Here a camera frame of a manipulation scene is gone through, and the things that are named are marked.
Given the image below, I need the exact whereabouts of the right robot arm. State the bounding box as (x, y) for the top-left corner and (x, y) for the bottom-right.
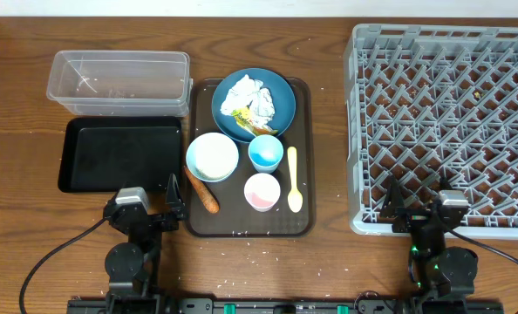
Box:
(380, 178), (478, 313)

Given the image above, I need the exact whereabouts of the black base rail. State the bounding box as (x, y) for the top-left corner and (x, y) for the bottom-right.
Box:
(66, 298), (505, 314)

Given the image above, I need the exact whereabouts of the black rectangular tray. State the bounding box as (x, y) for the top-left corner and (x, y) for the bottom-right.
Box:
(58, 117), (182, 193)

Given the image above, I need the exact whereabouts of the yellow plastic spoon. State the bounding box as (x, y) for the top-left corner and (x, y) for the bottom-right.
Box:
(287, 147), (303, 213)

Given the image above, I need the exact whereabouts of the light blue bowl with rice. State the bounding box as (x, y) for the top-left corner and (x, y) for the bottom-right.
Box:
(186, 133), (239, 182)

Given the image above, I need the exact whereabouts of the grey dishwasher rack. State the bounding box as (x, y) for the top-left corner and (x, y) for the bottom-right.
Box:
(344, 24), (518, 240)

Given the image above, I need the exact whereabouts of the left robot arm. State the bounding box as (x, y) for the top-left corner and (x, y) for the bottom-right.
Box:
(103, 174), (187, 311)

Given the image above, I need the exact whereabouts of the brown serving tray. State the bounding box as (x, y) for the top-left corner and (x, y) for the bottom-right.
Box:
(183, 78), (316, 238)

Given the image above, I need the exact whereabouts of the yellow green snack wrapper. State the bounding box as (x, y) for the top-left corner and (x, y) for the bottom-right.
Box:
(231, 107), (278, 136)

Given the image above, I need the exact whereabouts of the light blue cup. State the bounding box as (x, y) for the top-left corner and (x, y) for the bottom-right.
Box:
(248, 134), (284, 174)

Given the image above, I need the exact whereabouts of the white pink cup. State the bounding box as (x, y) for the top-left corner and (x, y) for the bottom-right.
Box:
(244, 173), (281, 212)

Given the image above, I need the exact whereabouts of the dark blue plate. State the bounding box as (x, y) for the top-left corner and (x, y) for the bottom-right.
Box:
(211, 68), (296, 143)

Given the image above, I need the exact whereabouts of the orange carrot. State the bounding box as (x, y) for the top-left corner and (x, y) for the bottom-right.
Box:
(184, 167), (220, 214)

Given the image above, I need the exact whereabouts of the clear plastic waste bin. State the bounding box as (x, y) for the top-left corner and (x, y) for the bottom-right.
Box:
(46, 50), (193, 117)

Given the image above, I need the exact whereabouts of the white tissue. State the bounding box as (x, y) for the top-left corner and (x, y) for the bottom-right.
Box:
(220, 74), (276, 125)

